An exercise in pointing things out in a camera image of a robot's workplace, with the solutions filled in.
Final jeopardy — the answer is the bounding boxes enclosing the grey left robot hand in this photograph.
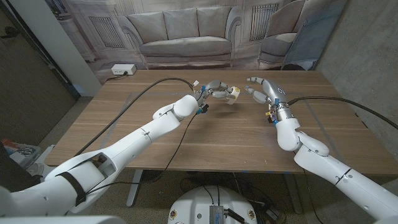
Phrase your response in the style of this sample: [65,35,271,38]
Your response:
[198,79,234,102]

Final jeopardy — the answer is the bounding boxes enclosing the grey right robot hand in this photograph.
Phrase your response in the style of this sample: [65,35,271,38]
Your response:
[244,77,292,114]

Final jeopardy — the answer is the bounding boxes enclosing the white smiley sticker tape roll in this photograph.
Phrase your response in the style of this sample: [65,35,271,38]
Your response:
[226,86,241,105]

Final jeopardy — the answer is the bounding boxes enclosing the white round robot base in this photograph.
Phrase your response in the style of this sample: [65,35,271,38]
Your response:
[167,185,258,224]

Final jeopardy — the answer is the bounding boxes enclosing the printed living room backdrop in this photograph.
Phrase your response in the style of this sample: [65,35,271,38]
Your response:
[45,0,349,85]

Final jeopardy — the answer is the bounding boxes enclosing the blue grey leaning board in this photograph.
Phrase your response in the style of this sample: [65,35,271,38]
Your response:
[281,0,349,71]

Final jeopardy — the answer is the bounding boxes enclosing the white power strip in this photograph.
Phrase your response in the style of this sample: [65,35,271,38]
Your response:
[111,63,137,76]

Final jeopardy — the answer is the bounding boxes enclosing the grey metal table leg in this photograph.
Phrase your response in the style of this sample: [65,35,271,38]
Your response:
[284,173,304,215]
[126,169,144,208]

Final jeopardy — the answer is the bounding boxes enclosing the black power adapter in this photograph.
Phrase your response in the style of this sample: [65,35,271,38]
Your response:
[263,207,281,222]

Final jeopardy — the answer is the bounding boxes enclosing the silver electronics box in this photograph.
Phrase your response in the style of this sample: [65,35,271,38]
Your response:
[208,204,225,224]

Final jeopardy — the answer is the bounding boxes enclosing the black bulky object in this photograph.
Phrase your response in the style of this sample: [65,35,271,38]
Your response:
[0,141,43,192]

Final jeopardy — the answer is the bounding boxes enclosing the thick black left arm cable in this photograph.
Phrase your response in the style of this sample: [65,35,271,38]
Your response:
[73,77,197,157]

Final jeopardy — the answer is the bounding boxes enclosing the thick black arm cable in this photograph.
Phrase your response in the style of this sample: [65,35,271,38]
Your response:
[286,95,398,130]
[73,77,197,157]

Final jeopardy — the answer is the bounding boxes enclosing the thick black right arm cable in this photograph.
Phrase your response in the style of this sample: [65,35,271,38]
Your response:
[286,95,398,130]

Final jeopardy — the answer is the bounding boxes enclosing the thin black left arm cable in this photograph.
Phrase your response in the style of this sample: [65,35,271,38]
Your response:
[83,111,200,196]

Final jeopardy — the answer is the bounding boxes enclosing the black power strip cord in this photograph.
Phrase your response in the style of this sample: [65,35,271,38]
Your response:
[107,72,129,82]

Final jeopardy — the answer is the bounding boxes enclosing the tangled black floor cables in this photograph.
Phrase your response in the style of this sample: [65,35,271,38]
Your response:
[179,172,282,224]

